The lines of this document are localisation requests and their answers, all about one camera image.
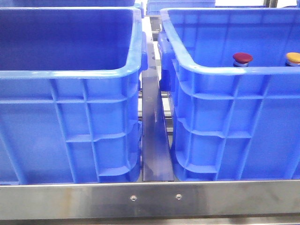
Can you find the blue bin holding buttons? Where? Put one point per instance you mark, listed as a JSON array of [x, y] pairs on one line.
[[69, 85]]

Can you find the metal rack frame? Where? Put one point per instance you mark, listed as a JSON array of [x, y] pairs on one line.
[[157, 192]]

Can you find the blue empty target bin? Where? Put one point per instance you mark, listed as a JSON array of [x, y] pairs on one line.
[[233, 123]]

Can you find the yellow button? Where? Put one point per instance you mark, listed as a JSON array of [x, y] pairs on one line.
[[293, 59]]

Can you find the blue crates in background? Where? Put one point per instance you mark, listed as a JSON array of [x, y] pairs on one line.
[[154, 6]]

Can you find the red button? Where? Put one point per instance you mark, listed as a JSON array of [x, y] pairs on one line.
[[242, 59]]

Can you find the blue bin behind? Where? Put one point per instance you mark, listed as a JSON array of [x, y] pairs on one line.
[[72, 3]]

